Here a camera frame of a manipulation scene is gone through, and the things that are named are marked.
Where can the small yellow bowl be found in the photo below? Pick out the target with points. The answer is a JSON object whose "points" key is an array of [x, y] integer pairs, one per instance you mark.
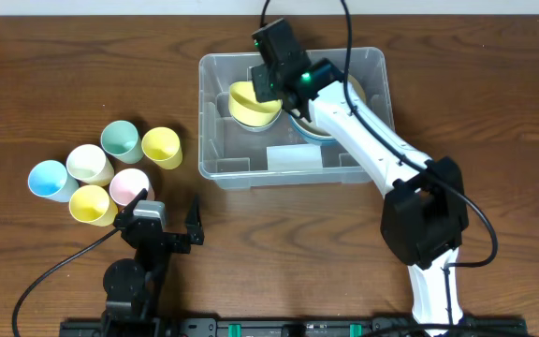
{"points": [[244, 107]]}

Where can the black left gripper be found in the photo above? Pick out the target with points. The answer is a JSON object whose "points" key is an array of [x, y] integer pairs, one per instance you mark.
{"points": [[166, 241]]}

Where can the clear plastic storage container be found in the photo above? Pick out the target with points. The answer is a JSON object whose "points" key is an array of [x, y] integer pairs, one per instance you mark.
{"points": [[235, 158]]}

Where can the small grey bowl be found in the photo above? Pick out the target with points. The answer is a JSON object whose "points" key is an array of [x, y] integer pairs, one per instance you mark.
{"points": [[257, 129]]}

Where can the yellow cup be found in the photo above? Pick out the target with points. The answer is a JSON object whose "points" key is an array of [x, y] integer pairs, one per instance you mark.
{"points": [[91, 204], [163, 146]]}

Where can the yellow cup upper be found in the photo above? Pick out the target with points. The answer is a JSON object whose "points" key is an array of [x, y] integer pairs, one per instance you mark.
{"points": [[163, 146]]}

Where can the dark blue bowl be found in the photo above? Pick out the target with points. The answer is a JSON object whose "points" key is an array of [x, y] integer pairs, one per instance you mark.
{"points": [[308, 135]]}

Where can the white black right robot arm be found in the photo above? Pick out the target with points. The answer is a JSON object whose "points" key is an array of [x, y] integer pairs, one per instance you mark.
{"points": [[424, 211]]}

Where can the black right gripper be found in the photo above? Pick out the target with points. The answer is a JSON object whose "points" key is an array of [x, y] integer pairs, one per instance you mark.
{"points": [[260, 87]]}

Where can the pink cup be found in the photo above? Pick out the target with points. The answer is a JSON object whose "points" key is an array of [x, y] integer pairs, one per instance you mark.
{"points": [[127, 183]]}

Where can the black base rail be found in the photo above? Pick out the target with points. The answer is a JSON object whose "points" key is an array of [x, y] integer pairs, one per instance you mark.
{"points": [[394, 325]]}

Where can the blue cup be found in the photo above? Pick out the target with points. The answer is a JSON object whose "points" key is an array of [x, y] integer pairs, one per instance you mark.
{"points": [[50, 180]]}

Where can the cream cup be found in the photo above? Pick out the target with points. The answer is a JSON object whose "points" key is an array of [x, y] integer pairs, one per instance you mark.
{"points": [[89, 164]]}

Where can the green cup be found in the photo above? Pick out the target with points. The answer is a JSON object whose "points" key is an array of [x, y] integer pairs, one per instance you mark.
{"points": [[122, 140]]}

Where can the yellow cup lower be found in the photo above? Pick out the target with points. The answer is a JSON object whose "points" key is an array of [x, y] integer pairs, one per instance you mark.
{"points": [[91, 204]]}

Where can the large cream bowl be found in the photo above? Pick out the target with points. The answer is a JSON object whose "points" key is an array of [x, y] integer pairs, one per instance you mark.
{"points": [[312, 129]]}

